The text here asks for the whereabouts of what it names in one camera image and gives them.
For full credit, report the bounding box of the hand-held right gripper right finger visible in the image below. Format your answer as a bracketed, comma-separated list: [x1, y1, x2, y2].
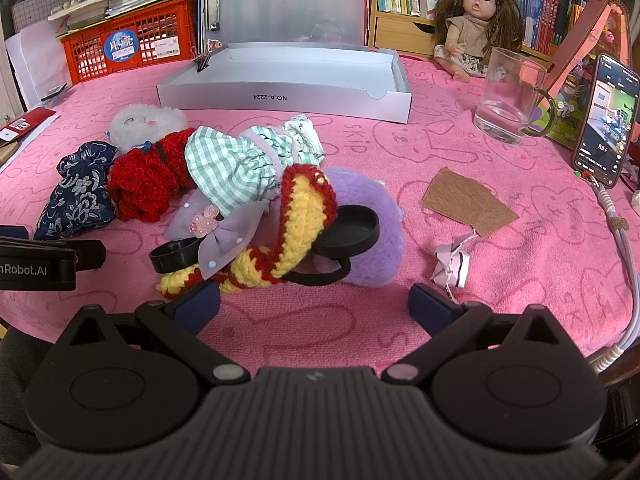
[380, 282, 586, 386]

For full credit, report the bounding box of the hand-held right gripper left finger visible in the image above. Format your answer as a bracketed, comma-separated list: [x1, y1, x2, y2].
[52, 280, 251, 386]

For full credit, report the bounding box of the black ring cap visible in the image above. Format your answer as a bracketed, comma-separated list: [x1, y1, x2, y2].
[149, 241, 202, 274]

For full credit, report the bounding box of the blue floral fabric pouch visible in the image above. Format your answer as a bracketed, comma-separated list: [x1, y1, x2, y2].
[34, 141, 121, 241]

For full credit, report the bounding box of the purple pompom hair tie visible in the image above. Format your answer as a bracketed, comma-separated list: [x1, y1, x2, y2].
[320, 166, 408, 288]

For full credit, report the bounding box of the purple bow hair clip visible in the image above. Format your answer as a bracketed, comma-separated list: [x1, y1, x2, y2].
[166, 199, 268, 281]

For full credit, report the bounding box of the white plush doll red dress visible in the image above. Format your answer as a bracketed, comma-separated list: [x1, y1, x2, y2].
[106, 104, 198, 223]

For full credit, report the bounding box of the black elastic loop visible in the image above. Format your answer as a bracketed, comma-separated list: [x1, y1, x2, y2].
[285, 257, 352, 287]

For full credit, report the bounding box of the black round lid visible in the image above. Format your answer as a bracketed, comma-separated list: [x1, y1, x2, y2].
[314, 206, 379, 262]

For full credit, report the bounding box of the green checked doll dress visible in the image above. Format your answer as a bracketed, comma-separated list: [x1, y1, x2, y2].
[184, 114, 326, 218]

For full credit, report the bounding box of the white cardboard box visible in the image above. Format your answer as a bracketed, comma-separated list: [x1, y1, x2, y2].
[156, 42, 413, 123]

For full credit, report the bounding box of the brown cardboard piece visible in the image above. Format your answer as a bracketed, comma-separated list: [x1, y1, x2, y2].
[420, 166, 521, 237]

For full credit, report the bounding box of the red booklet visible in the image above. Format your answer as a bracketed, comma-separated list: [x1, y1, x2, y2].
[0, 106, 58, 143]

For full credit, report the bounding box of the pink printed tablecloth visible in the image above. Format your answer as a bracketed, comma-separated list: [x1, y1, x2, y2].
[0, 55, 640, 376]

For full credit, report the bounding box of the red basket blue round sticker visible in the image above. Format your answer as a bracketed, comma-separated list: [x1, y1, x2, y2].
[60, 0, 198, 86]

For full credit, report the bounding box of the smartphone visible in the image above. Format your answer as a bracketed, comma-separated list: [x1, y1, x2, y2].
[571, 52, 640, 190]

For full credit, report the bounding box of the wooden drawer box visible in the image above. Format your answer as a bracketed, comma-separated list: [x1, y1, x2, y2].
[367, 0, 451, 58]

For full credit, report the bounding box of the pink cardboard toy house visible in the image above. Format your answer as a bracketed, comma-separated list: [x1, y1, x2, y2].
[542, 0, 640, 151]

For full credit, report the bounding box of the brown-haired baby doll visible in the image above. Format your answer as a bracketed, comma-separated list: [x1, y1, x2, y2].
[432, 0, 526, 83]

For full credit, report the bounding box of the glass cup green handle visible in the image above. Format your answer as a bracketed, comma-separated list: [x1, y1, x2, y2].
[472, 46, 556, 146]

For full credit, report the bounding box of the white charging cable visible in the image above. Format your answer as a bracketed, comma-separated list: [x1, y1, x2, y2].
[585, 175, 640, 373]

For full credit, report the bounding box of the wooden bead string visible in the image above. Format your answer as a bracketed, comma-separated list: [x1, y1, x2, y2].
[52, 0, 108, 12]

